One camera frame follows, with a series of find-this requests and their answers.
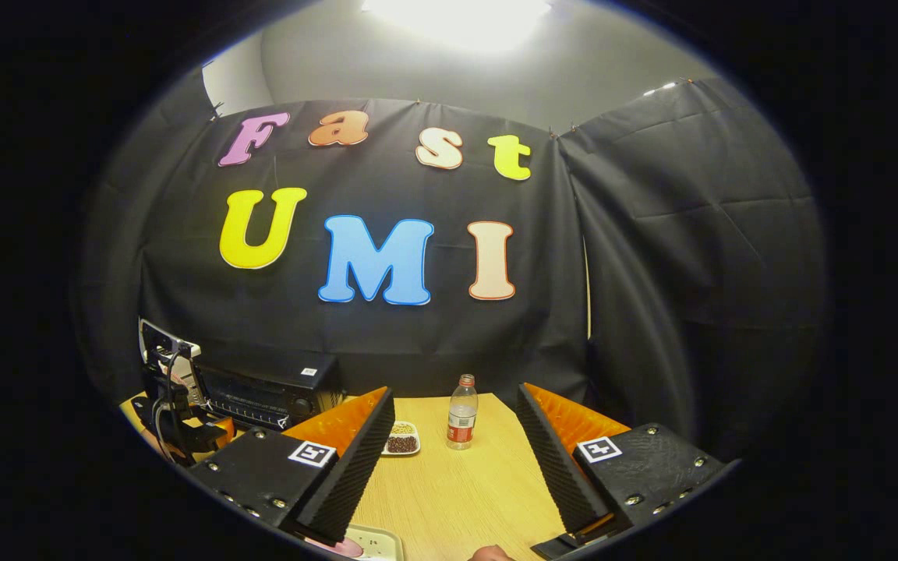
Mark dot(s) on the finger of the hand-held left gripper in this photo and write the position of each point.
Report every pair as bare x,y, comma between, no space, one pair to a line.
223,433

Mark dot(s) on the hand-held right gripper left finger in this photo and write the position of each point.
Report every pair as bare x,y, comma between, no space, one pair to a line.
355,467

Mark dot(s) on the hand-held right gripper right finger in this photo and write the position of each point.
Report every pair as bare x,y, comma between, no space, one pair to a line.
554,460

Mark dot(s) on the black electric oven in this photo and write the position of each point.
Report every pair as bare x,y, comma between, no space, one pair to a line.
270,389

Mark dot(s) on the cream food tray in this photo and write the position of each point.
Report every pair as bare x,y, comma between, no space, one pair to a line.
377,544

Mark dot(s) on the pink food piece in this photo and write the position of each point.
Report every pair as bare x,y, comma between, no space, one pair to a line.
340,548

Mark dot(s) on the white toaster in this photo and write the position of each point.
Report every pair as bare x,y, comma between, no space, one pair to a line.
189,383

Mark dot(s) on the white divided dish of beans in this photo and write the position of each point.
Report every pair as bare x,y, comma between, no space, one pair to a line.
402,440

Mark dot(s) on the clear bottle with red label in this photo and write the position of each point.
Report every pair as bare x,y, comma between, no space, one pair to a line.
461,417

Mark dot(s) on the black backdrop cloth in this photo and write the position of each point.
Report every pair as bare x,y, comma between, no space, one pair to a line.
418,327

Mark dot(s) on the small ceiling light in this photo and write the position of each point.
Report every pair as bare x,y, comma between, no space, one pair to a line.
666,87

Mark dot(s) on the large ceiling light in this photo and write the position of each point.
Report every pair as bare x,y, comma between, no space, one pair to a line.
457,19

